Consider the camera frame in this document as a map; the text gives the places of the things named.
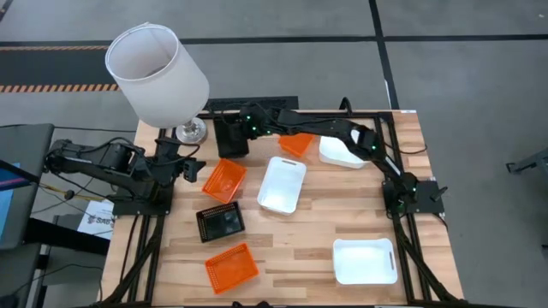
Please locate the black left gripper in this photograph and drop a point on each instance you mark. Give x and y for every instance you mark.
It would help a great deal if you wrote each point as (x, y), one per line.
(175, 164)

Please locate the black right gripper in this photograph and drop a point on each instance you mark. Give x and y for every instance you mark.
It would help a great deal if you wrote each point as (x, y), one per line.
(259, 120)

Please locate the orange slotted plastic basket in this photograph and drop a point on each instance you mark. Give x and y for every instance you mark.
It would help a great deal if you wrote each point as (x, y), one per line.
(297, 145)
(222, 175)
(231, 269)

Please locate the black slotted plastic basket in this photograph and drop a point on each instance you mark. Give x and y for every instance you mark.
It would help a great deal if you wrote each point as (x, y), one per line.
(231, 144)
(214, 226)

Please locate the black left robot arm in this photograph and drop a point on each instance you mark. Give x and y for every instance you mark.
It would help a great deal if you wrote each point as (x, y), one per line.
(107, 158)

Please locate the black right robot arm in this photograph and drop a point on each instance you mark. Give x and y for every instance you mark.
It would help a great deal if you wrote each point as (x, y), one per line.
(334, 126)

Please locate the black floor mat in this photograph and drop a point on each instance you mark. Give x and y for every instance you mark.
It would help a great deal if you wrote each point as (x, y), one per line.
(257, 102)

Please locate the silver metal lamp base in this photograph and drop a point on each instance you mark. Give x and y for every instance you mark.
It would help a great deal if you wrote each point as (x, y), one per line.
(192, 130)

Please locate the black table clamp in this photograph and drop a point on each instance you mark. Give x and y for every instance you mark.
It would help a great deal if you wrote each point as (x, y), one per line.
(347, 104)

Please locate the white fabric lamp shade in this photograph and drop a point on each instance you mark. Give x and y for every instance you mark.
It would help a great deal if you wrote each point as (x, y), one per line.
(158, 81)

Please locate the white printed paper sheet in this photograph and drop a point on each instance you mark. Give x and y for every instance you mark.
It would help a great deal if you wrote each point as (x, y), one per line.
(96, 218)

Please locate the black side desk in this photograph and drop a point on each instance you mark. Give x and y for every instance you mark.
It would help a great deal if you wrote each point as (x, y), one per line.
(64, 237)

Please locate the dark computer monitor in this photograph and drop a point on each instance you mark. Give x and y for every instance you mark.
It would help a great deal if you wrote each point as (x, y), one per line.
(25, 184)

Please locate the black aluminium table frame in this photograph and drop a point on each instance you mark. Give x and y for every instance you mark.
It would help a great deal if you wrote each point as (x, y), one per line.
(377, 114)

